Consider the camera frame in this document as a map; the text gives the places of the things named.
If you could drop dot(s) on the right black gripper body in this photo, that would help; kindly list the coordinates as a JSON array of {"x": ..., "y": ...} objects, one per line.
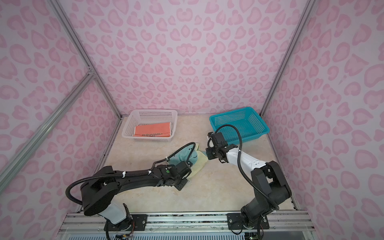
[{"x": 210, "y": 153}]

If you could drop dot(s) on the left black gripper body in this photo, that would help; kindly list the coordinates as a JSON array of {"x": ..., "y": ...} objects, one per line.
[{"x": 180, "y": 184}]

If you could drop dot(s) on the teal cat face towel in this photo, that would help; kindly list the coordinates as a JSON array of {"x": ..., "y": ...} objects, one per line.
[{"x": 192, "y": 154}]

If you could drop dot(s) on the red brown towel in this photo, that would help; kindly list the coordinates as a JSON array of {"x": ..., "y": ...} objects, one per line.
[{"x": 160, "y": 130}]

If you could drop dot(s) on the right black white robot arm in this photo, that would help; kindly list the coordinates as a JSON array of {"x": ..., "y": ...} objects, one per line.
[{"x": 266, "y": 178}]

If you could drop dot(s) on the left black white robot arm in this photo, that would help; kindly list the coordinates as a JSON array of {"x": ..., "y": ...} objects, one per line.
[{"x": 99, "y": 190}]

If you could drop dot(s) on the teal plastic basket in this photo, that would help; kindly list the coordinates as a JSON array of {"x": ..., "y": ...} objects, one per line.
[{"x": 248, "y": 122}]

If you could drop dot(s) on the white plastic basket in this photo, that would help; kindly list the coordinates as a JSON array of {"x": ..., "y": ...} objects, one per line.
[{"x": 147, "y": 116}]

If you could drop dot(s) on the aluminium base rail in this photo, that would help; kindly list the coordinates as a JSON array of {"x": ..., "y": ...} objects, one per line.
[{"x": 280, "y": 225}]

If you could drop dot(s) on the aluminium frame diagonal bar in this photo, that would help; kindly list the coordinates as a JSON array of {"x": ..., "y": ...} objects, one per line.
[{"x": 19, "y": 160}]

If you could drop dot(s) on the right aluminium corner post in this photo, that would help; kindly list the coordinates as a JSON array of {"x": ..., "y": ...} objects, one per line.
[{"x": 303, "y": 21}]

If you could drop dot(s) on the aluminium corner post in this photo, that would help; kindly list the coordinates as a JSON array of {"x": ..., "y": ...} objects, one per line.
[
  {"x": 303, "y": 21},
  {"x": 80, "y": 47}
]

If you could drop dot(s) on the left aluminium corner post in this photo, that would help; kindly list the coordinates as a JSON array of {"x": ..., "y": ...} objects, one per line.
[{"x": 80, "y": 47}]

